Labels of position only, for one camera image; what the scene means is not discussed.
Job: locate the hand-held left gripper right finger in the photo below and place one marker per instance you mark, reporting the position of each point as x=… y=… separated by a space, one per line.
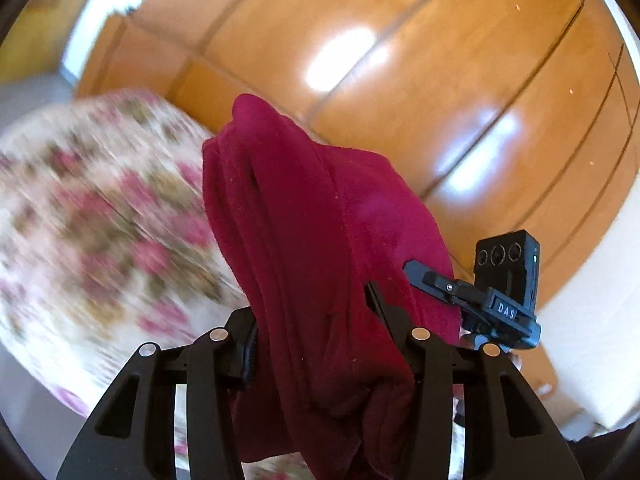
x=395 y=320

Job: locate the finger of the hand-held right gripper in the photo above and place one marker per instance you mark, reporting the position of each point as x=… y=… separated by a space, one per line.
x=417 y=271
x=452 y=290

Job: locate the floral bedspread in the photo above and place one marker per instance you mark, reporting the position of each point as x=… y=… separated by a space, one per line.
x=100 y=220

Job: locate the dark red embroidered sweater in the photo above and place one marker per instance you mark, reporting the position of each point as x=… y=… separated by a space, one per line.
x=320 y=240

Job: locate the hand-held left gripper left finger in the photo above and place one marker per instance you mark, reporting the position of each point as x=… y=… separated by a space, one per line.
x=245 y=345

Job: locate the wooden wardrobe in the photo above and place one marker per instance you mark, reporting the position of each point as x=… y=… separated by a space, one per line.
x=400 y=85

